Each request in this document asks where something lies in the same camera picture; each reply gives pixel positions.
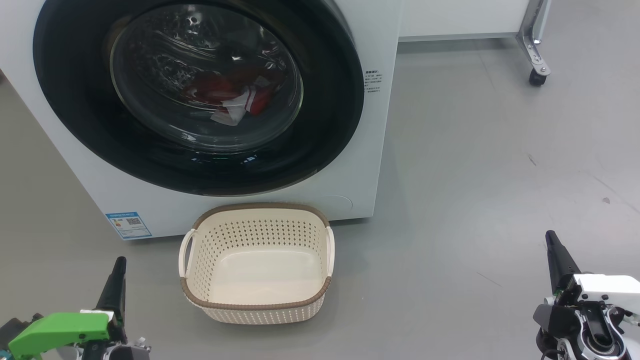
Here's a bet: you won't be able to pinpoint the white front-load washing machine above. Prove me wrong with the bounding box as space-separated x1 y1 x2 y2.
0 0 403 242

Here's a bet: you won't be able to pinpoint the black round glass washer door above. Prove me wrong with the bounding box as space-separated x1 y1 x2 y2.
32 0 365 197

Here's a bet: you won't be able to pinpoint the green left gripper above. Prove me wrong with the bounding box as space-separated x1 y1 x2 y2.
7 256 152 360

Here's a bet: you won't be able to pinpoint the red white striped shorts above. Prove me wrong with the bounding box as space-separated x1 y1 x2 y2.
210 75 283 127

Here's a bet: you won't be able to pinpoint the white partition panel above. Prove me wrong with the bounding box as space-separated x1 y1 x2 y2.
398 0 532 42

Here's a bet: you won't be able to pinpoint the cream perforated laundry basket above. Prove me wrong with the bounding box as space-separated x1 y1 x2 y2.
178 202 336 325

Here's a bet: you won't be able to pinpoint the blue energy label sticker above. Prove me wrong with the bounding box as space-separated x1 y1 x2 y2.
105 211 153 241

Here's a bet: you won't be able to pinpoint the metal leg with caster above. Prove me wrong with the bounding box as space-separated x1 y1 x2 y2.
516 0 553 87

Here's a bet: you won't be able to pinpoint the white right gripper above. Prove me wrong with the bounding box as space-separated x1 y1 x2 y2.
532 230 640 360

